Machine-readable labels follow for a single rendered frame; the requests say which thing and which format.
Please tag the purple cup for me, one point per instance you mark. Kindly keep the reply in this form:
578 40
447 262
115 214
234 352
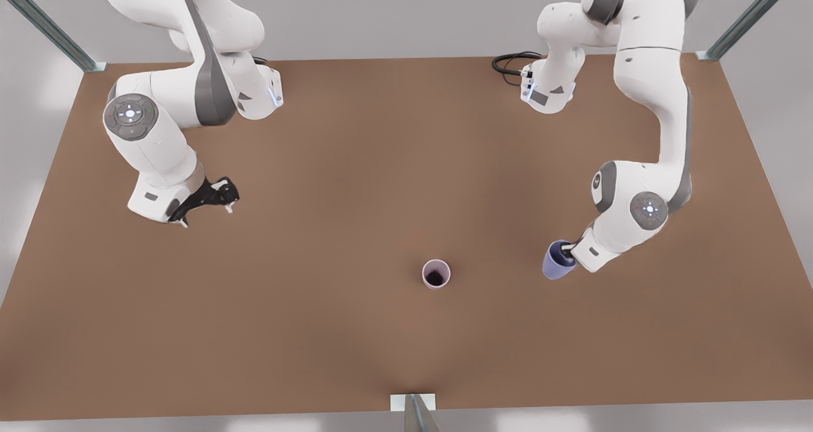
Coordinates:
557 262

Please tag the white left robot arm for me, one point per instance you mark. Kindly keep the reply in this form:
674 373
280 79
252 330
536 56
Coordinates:
654 101

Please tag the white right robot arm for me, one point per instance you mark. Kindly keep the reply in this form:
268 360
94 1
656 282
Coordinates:
165 89

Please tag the pink cup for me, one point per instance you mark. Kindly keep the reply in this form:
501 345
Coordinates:
436 274

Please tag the silver frame post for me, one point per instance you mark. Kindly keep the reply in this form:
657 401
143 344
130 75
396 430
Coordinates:
47 22
417 413
749 16

